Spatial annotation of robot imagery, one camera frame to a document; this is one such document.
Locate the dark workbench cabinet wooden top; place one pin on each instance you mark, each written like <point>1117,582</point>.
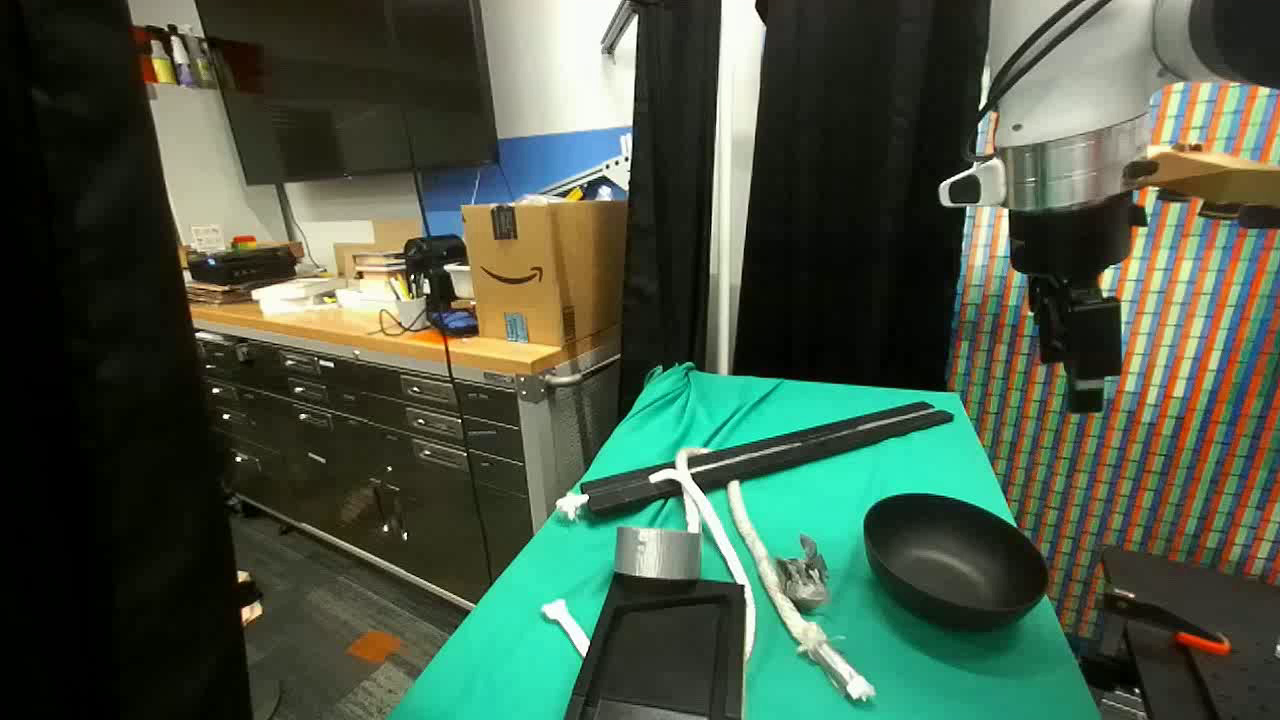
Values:
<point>362,443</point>

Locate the black metal stand plate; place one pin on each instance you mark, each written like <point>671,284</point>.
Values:
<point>1201,667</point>

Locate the long black bar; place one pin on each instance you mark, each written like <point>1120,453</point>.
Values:
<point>786,448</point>

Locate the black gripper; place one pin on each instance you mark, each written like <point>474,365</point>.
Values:
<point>1064,241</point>

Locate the multicoloured striped panel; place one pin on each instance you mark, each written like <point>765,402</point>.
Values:
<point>1201,426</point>

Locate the large black wall monitor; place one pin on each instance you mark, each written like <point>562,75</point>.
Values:
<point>345,81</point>

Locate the cardboard shipping box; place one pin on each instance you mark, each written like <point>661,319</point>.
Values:
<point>534,275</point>

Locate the wide black curtain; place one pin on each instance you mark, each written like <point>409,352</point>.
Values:
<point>95,362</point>

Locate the narrow black curtain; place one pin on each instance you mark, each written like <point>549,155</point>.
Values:
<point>671,185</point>

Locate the shelf with bottles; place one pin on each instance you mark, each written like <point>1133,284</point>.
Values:
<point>175,63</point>

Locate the black rectangular tray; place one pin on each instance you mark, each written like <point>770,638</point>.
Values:
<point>661,653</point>

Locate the flat black case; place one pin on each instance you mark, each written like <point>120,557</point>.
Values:
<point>243,266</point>

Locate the black bowl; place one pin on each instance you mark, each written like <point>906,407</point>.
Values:
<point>952,560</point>

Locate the black power tool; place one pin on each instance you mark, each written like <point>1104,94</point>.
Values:
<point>435,275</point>

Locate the green tablecloth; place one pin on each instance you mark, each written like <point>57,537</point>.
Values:
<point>935,667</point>

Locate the white plastic tray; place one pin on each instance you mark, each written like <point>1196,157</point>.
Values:
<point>303,296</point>

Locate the grey black masking tape roll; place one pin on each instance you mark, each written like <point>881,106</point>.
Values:
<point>656,553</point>

